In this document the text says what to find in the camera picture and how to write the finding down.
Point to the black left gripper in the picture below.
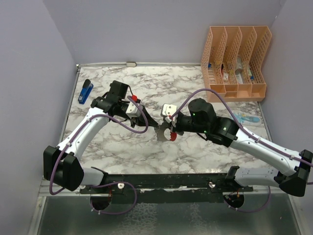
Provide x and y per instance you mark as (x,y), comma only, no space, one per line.
(142,121)

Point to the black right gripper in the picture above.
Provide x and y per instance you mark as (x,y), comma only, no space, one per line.
(167,125)

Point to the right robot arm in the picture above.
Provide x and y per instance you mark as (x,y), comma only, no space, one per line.
(289,170)

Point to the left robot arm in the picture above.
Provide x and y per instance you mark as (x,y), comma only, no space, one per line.
(62,163)

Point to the blue black stapler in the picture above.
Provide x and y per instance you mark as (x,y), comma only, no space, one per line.
(85,91)

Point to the light blue packaged item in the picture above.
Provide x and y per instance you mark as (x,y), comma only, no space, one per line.
(247,119)

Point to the peach plastic desk organizer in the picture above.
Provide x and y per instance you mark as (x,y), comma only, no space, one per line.
(236,54)

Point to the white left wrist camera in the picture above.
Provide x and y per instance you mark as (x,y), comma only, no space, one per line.
(132,111)

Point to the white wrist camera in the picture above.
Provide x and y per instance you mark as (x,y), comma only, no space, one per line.
(167,112)
(132,111)

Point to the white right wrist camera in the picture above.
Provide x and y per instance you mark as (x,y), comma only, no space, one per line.
(167,112)

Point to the white wall clip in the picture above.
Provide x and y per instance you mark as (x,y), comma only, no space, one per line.
(131,64)

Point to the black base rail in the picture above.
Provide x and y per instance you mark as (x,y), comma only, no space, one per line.
(166,188)

